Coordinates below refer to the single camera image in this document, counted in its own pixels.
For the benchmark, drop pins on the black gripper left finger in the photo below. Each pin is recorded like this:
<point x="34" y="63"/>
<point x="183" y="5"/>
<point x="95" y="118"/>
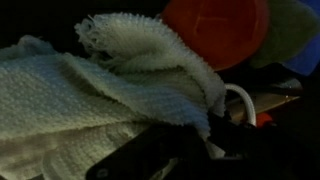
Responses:
<point x="150" y="153"/>

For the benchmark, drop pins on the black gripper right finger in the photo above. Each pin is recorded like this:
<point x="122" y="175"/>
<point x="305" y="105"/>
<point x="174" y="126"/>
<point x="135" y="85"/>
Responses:
<point x="266" y="153"/>

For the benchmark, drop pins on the white terry towel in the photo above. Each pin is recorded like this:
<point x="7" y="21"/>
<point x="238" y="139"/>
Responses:
<point x="83" y="100"/>

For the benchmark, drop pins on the orange plastic disc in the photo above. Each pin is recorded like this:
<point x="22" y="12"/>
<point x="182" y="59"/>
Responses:
<point x="265" y="119"/>

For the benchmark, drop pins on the dark grey block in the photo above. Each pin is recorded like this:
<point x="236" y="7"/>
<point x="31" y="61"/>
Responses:
<point x="263" y="103"/>

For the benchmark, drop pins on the dark green felt piece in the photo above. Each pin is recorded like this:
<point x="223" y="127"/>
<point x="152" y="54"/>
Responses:
<point x="286" y="30"/>

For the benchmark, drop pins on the red plush ball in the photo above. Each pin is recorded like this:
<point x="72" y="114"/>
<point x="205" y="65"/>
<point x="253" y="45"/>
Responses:
<point x="216" y="30"/>

